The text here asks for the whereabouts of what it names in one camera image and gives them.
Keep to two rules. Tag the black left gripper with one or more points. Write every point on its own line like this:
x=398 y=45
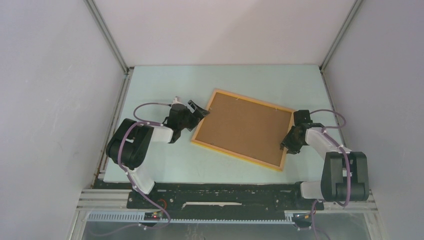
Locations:
x=199 y=113

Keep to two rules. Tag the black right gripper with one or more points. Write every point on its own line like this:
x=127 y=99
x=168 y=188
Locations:
x=292 y=149

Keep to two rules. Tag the brown cardboard backing board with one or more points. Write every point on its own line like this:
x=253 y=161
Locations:
x=243 y=129

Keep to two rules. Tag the yellow wooden picture frame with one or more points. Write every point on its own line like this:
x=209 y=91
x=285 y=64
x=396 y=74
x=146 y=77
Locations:
x=232 y=154

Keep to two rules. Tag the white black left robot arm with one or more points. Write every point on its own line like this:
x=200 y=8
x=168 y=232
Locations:
x=129 y=145

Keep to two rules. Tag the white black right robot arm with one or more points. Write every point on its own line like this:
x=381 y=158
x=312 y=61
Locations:
x=344 y=177

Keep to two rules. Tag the small circuit board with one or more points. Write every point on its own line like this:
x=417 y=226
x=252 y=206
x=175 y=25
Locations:
x=152 y=216

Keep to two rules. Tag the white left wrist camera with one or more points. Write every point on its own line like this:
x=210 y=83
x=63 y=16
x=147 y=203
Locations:
x=176 y=101

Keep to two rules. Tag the left aluminium corner post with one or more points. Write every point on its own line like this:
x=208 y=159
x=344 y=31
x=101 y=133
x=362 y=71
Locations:
x=106 y=33

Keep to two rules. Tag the aluminium corner post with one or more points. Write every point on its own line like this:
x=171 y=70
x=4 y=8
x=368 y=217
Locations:
x=341 y=33
x=106 y=33

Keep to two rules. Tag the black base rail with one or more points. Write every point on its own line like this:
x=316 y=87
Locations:
x=223 y=201

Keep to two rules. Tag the grey cable duct strip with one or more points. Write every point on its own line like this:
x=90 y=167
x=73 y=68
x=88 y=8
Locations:
x=138 y=217

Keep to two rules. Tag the right aluminium corner post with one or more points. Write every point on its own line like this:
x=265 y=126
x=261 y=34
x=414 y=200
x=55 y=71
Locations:
x=341 y=33

